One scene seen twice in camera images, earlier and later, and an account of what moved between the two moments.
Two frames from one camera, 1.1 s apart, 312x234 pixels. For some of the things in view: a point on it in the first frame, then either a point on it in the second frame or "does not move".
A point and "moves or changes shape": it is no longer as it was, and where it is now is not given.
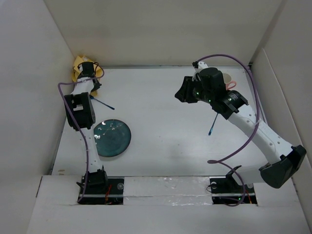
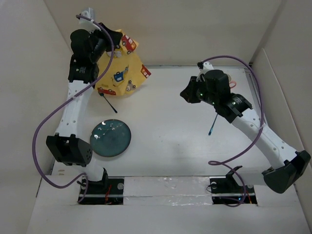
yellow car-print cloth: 76,71 moves or changes shape
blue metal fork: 92,98 → 102,95
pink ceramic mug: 227,81 does not move
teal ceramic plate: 112,137 does not move
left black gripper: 97,86 → 115,35
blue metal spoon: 211,129 does not move
